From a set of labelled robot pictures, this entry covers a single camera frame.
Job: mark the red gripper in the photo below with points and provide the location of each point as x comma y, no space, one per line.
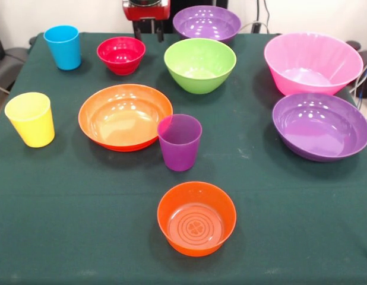
146,13

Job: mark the red small bowl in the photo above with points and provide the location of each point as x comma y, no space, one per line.
121,59

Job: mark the purple rounded deep bowl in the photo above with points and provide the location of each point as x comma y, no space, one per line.
206,25

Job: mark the purple plastic cup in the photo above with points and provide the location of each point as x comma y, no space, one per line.
179,151

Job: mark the orange small bowl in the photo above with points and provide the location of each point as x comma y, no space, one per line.
171,213

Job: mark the green bowl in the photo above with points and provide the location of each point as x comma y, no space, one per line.
198,68

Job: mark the blue plastic cup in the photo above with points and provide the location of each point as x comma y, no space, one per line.
64,50

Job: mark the orange wide shallow bowl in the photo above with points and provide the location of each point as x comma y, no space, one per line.
124,118

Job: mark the black power plug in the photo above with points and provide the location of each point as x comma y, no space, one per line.
256,27

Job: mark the black small knob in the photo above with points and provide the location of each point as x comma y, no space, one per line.
32,40

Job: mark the black office chair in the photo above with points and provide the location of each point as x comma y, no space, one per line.
11,59

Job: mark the yellow plastic cup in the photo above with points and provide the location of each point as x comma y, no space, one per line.
32,127

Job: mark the pink large bowl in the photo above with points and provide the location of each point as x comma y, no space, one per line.
311,65

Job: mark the purple wide shallow bowl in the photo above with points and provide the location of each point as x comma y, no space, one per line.
320,127

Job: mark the dark green table cloth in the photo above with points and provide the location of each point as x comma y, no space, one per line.
82,222

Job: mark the black rounded object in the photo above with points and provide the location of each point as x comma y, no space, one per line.
353,45

